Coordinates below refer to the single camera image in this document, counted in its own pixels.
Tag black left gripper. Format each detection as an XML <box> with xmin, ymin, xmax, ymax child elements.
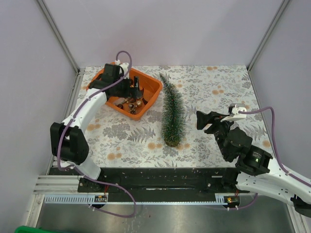
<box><xmin>114</xmin><ymin>76</ymin><xmax>142</xmax><ymax>99</ymax></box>

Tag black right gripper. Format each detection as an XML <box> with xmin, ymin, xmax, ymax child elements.
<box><xmin>194</xmin><ymin>111</ymin><xmax>236</xmax><ymax>159</ymax></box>

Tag small green christmas tree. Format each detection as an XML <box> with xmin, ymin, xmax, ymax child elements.
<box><xmin>159</xmin><ymin>73</ymin><xmax>186</xmax><ymax>148</ymax></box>

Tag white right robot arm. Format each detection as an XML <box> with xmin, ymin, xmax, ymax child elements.
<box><xmin>196</xmin><ymin>104</ymin><xmax>311</xmax><ymax>217</ymax></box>

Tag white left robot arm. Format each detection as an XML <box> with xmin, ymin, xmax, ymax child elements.
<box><xmin>50</xmin><ymin>61</ymin><xmax>134</xmax><ymax>192</ymax></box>

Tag orange plastic bin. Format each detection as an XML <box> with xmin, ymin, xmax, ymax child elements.
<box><xmin>86</xmin><ymin>62</ymin><xmax>162</xmax><ymax>121</ymax></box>

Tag brown pine cone ornament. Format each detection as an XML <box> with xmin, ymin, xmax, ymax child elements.
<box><xmin>128</xmin><ymin>103</ymin><xmax>136</xmax><ymax>115</ymax></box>

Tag floral patterned table mat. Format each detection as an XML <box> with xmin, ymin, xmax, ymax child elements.
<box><xmin>85</xmin><ymin>65</ymin><xmax>259</xmax><ymax>167</ymax></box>

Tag green plastic object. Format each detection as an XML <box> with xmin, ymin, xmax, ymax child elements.
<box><xmin>14</xmin><ymin>226</ymin><xmax>53</xmax><ymax>233</ymax></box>

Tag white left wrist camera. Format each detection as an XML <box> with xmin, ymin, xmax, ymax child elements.
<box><xmin>115</xmin><ymin>59</ymin><xmax>130</xmax><ymax>76</ymax></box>

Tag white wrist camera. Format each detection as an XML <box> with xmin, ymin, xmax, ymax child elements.
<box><xmin>221</xmin><ymin>103</ymin><xmax>247</xmax><ymax>122</ymax></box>
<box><xmin>115</xmin><ymin>59</ymin><xmax>130</xmax><ymax>76</ymax></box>

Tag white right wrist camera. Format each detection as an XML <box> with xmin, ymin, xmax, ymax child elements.
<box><xmin>221</xmin><ymin>103</ymin><xmax>247</xmax><ymax>122</ymax></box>

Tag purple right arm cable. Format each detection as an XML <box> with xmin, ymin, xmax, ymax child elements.
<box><xmin>206</xmin><ymin>106</ymin><xmax>311</xmax><ymax>212</ymax></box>

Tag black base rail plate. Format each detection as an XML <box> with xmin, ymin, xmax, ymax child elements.
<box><xmin>48</xmin><ymin>167</ymin><xmax>251</xmax><ymax>195</ymax></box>

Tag white slotted cable duct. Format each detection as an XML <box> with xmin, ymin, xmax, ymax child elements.
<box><xmin>44</xmin><ymin>194</ymin><xmax>228</xmax><ymax>205</ymax></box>

